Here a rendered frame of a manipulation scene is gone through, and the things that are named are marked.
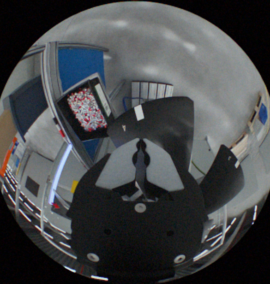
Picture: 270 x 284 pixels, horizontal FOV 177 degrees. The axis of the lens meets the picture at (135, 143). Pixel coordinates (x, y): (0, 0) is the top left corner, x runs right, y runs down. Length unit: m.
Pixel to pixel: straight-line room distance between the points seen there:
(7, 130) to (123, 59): 1.14
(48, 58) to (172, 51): 1.08
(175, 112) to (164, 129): 0.04
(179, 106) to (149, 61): 0.97
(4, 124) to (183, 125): 0.69
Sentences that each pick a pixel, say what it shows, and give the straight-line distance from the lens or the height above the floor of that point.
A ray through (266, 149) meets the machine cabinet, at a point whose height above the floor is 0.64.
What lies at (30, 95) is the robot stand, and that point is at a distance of 0.63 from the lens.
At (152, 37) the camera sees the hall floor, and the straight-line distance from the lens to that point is 1.19.
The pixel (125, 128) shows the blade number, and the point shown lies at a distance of 0.23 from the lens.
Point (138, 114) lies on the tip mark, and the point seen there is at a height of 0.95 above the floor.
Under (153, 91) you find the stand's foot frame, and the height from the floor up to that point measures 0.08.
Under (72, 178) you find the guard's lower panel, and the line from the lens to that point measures 1.33.
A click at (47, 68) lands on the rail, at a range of 0.44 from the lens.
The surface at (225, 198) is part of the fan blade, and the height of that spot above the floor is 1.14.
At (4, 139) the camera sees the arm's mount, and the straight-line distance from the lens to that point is 0.61.
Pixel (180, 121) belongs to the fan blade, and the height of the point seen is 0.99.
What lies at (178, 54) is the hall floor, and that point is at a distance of 1.21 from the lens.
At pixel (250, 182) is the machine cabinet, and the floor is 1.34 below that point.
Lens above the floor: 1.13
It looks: 42 degrees down
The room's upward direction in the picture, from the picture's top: 176 degrees counter-clockwise
